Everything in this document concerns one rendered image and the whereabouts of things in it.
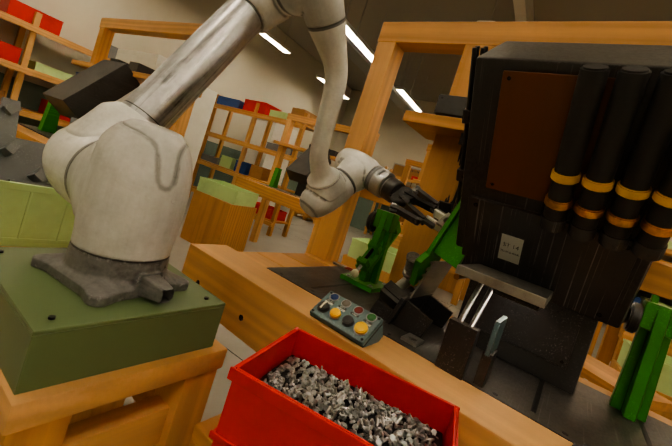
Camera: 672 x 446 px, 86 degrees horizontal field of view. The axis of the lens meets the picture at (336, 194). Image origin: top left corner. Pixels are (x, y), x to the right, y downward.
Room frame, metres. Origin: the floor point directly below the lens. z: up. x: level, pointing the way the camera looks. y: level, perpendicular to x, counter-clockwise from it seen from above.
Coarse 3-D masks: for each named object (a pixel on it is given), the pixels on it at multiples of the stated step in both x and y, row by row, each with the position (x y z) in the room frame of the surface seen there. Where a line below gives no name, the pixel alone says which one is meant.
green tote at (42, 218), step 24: (0, 192) 0.90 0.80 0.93; (24, 192) 0.93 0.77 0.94; (48, 192) 0.97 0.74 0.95; (0, 216) 0.91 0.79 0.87; (24, 216) 0.94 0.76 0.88; (48, 216) 0.98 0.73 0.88; (72, 216) 1.03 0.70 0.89; (0, 240) 0.91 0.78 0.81; (24, 240) 0.95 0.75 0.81; (48, 240) 0.99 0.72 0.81
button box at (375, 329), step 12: (324, 300) 0.85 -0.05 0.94; (336, 300) 0.84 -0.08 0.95; (312, 312) 0.82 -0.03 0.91; (324, 312) 0.81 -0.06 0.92; (348, 312) 0.81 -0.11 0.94; (336, 324) 0.78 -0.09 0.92; (372, 324) 0.78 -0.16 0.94; (348, 336) 0.76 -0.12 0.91; (360, 336) 0.75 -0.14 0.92; (372, 336) 0.77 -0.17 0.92
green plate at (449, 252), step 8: (456, 208) 0.91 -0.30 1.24; (456, 216) 0.92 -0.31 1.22; (448, 224) 0.91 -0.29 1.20; (456, 224) 0.91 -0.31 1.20; (440, 232) 0.92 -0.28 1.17; (448, 232) 0.92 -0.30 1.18; (456, 232) 0.91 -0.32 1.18; (440, 240) 0.93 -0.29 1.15; (448, 240) 0.92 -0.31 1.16; (432, 248) 0.92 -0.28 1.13; (440, 248) 0.92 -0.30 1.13; (448, 248) 0.91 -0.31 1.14; (456, 248) 0.90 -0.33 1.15; (432, 256) 0.95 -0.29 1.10; (440, 256) 0.92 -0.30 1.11; (448, 256) 0.91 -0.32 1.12; (456, 256) 0.90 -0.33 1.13; (464, 256) 0.89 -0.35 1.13; (456, 264) 0.90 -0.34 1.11
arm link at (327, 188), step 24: (336, 24) 0.88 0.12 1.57; (336, 48) 0.92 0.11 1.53; (336, 72) 0.97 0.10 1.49; (336, 96) 0.99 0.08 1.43; (336, 120) 1.03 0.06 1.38; (312, 144) 1.04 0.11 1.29; (312, 168) 1.06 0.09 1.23; (312, 192) 1.09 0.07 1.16; (336, 192) 1.09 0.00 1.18; (312, 216) 1.11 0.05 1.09
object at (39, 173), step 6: (12, 144) 1.09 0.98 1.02; (18, 144) 1.10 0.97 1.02; (0, 150) 1.07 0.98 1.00; (6, 150) 1.06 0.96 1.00; (12, 150) 1.06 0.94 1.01; (42, 168) 1.15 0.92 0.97; (30, 174) 1.12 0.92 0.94; (36, 174) 1.10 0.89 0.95; (42, 174) 1.12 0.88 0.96; (36, 180) 1.12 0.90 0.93; (42, 180) 1.11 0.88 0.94
